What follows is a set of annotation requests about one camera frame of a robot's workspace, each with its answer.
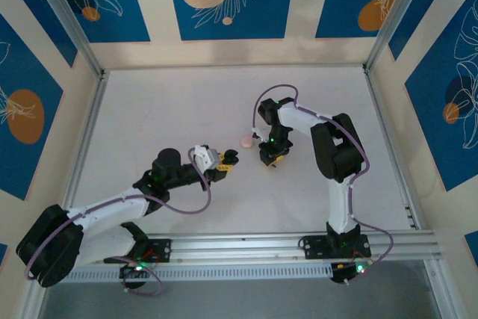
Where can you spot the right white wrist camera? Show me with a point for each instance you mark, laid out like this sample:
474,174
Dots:
256,134

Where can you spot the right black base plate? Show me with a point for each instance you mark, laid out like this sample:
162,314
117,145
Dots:
317,247

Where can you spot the controller board with led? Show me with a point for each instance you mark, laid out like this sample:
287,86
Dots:
136,270
351,270

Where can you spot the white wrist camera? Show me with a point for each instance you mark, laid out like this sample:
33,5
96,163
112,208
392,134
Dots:
206,156
256,134

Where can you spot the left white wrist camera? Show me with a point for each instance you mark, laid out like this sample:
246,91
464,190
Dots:
206,156

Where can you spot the aluminium side rail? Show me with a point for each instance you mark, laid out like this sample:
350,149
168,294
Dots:
93,110
384,128

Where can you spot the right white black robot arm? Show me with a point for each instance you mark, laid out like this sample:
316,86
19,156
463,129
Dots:
338,154

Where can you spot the aluminium frame post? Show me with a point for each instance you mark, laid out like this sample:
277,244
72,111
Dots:
63,16
399,16

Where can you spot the aluminium cross rail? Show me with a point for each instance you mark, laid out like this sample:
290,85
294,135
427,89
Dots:
239,246

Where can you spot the pink round charging case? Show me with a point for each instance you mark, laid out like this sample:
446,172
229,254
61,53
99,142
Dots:
246,142

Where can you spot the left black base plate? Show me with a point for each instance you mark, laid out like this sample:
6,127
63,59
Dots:
160,250

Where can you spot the right controller board with LED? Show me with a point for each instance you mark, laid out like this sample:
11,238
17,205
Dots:
351,270

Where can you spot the left controller board with LED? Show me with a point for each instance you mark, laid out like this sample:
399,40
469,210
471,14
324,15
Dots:
136,270

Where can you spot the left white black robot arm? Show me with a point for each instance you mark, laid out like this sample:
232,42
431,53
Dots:
108,210

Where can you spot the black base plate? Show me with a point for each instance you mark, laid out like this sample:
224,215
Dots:
160,250
317,247

